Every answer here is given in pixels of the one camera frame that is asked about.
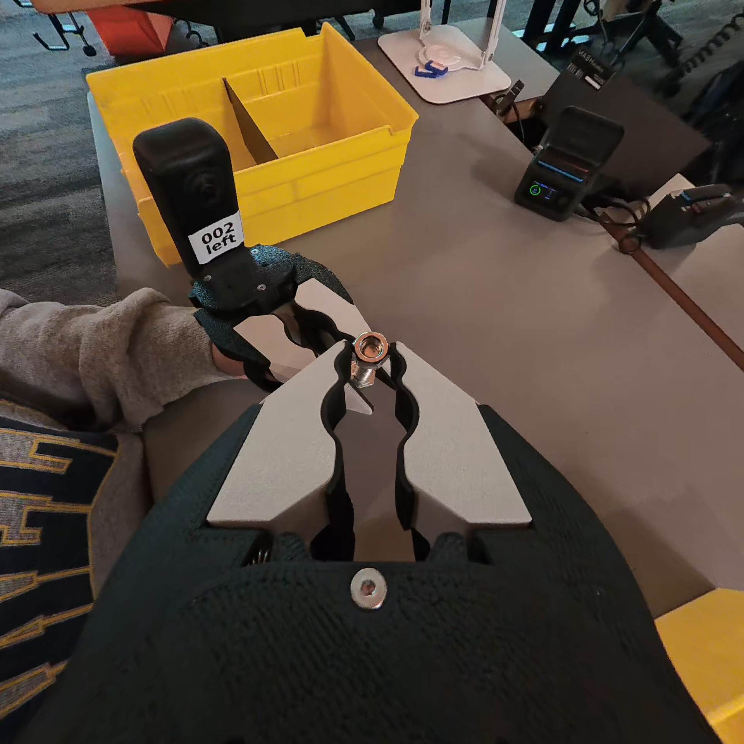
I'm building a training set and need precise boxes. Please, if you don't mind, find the orange traffic cone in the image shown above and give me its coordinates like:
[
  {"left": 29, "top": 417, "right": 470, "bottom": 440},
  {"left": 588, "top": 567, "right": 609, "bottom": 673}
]
[{"left": 87, "top": 6, "right": 175, "bottom": 57}]

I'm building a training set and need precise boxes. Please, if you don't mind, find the silver hex nut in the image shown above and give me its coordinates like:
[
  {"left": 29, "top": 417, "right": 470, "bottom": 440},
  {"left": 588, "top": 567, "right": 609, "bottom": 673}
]
[{"left": 353, "top": 331, "right": 391, "bottom": 366}]

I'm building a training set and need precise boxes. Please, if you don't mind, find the small black clamp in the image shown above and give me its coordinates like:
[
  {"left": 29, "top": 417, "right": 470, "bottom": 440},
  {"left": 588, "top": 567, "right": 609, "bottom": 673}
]
[{"left": 485, "top": 78, "right": 544, "bottom": 126}]

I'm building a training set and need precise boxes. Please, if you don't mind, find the yellow divided plastic bin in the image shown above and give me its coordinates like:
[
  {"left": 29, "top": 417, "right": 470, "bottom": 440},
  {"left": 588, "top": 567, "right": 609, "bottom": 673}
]
[{"left": 86, "top": 22, "right": 420, "bottom": 269}]

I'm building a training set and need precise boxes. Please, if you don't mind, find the coiled black cable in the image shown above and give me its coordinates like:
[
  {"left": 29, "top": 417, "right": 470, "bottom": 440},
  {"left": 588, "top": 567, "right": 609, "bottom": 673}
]
[{"left": 657, "top": 9, "right": 744, "bottom": 96}]

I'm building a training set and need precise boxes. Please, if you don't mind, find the person's left hand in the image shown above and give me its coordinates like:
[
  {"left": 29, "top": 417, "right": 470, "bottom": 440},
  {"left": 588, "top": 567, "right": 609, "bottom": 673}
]
[{"left": 210, "top": 343, "right": 250, "bottom": 381}]

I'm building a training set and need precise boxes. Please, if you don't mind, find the white and wooden document stand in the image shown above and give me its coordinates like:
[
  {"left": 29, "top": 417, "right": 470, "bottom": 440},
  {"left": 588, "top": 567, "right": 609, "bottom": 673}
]
[{"left": 378, "top": 0, "right": 513, "bottom": 105}]

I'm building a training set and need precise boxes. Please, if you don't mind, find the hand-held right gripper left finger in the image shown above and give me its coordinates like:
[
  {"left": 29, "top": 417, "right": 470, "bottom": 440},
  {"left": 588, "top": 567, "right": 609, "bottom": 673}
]
[{"left": 206, "top": 339, "right": 357, "bottom": 561}]

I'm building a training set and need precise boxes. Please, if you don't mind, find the person's grey sweatshirt torso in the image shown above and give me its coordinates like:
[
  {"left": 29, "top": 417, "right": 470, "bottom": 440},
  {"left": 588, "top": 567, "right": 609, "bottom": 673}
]
[{"left": 0, "top": 398, "right": 153, "bottom": 744}]

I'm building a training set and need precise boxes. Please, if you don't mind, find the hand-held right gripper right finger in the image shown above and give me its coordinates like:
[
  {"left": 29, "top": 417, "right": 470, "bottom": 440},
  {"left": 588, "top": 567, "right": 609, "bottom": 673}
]
[{"left": 388, "top": 340, "right": 532, "bottom": 561}]

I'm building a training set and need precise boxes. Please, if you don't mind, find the black label printer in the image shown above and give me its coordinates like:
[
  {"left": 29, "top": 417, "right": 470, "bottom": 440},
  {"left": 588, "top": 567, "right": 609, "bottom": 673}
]
[{"left": 514, "top": 106, "right": 625, "bottom": 223}]

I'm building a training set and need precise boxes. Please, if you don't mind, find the person's left forearm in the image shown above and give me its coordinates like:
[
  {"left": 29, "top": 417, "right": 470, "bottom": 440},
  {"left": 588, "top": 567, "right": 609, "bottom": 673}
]
[{"left": 0, "top": 288, "right": 233, "bottom": 432}]

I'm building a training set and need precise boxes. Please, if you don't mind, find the black flat case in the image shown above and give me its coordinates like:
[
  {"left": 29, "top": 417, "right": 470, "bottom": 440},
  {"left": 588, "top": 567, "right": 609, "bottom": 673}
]
[{"left": 534, "top": 49, "right": 713, "bottom": 201}]

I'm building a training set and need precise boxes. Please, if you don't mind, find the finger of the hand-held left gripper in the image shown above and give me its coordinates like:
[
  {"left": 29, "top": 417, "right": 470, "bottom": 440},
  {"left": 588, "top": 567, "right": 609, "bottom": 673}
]
[
  {"left": 288, "top": 278, "right": 373, "bottom": 350},
  {"left": 234, "top": 314, "right": 374, "bottom": 415}
]

